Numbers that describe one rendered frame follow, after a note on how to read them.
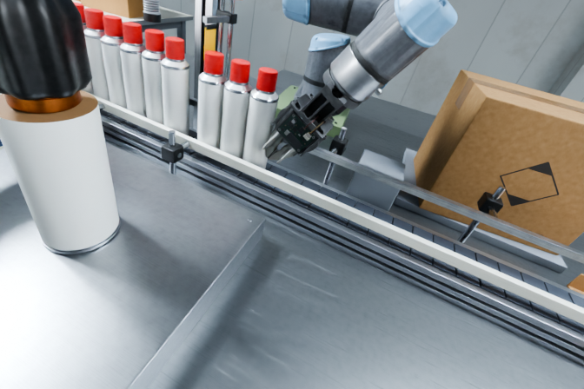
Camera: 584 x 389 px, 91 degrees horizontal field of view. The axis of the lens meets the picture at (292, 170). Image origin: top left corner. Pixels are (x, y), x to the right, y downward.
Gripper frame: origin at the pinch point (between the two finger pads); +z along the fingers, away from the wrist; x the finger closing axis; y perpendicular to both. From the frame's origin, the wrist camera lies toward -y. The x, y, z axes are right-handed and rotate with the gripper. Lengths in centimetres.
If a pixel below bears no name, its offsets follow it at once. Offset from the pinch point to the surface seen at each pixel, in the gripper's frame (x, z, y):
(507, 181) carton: 35.6, -25.5, -16.3
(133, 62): -31.8, 8.7, 2.5
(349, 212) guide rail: 16.5, -6.9, 4.7
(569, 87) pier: 112, -67, -239
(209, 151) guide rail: -8.8, 8.0, 4.7
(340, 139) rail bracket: 7.1, -8.4, -8.4
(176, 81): -22.4, 3.7, 2.4
